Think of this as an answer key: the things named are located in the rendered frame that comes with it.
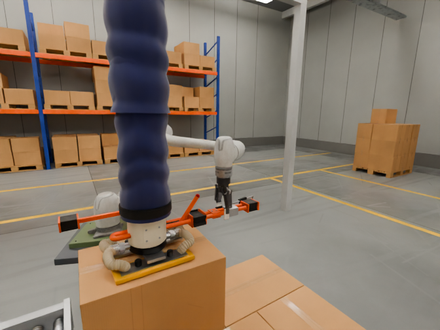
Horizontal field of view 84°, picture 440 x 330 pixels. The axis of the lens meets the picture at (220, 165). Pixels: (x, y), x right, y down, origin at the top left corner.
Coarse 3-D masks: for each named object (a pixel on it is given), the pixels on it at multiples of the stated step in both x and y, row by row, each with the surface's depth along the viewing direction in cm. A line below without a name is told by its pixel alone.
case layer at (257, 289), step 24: (240, 264) 176; (264, 264) 176; (240, 288) 152; (264, 288) 152; (288, 288) 152; (240, 312) 133; (264, 312) 133; (288, 312) 134; (312, 312) 134; (336, 312) 134
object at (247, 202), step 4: (244, 200) 144; (248, 200) 145; (252, 200) 145; (244, 204) 141; (248, 204) 138; (252, 204) 142; (256, 204) 143; (248, 208) 139; (252, 208) 142; (256, 208) 144; (248, 212) 139
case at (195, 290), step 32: (96, 256) 114; (128, 256) 114; (224, 256) 115; (96, 288) 94; (128, 288) 94; (160, 288) 101; (192, 288) 109; (224, 288) 118; (96, 320) 89; (128, 320) 96; (160, 320) 103; (192, 320) 112; (224, 320) 122
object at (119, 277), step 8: (168, 256) 109; (176, 256) 110; (184, 256) 111; (192, 256) 112; (136, 264) 102; (144, 264) 104; (152, 264) 104; (160, 264) 105; (168, 264) 105; (176, 264) 107; (112, 272) 100; (120, 272) 98; (128, 272) 98; (136, 272) 99; (144, 272) 100; (152, 272) 102; (120, 280) 95; (128, 280) 97
